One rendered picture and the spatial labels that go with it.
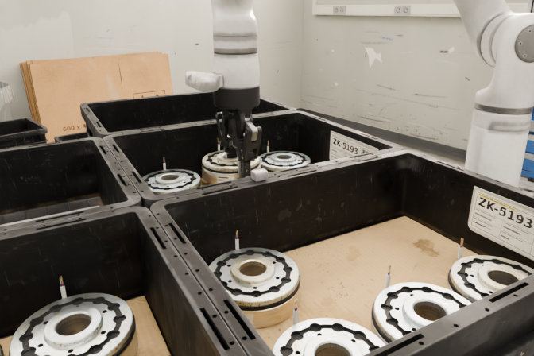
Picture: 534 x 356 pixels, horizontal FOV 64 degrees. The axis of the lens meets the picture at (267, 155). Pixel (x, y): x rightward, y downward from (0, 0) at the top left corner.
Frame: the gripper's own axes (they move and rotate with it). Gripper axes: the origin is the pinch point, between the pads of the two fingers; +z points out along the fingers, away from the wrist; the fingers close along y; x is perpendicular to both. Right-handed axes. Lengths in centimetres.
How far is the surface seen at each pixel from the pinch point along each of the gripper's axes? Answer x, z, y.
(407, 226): -16.6, 4.5, -23.2
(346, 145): -18.4, -2.9, -5.9
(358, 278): -1.9, 4.5, -30.0
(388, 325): 3.5, 1.4, -40.4
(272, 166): -7.1, 1.2, 0.6
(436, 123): -251, 60, 170
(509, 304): 0.4, -5.3, -48.6
